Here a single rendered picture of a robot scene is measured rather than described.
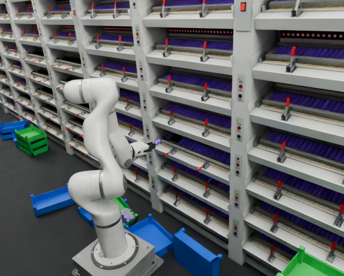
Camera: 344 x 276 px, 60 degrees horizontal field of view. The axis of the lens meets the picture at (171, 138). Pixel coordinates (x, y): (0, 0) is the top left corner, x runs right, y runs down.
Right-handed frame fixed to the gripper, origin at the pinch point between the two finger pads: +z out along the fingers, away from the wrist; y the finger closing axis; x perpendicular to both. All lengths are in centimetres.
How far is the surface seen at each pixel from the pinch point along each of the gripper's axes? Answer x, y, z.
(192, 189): 27.4, -18.6, 18.9
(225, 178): 8.6, -43.8, 14.6
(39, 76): -14, 200, 14
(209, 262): 46, -53, -4
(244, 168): -2, -56, 13
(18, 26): -63, 224, 6
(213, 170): 7.6, -34.2, 16.3
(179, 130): -10.2, -11.4, 11.5
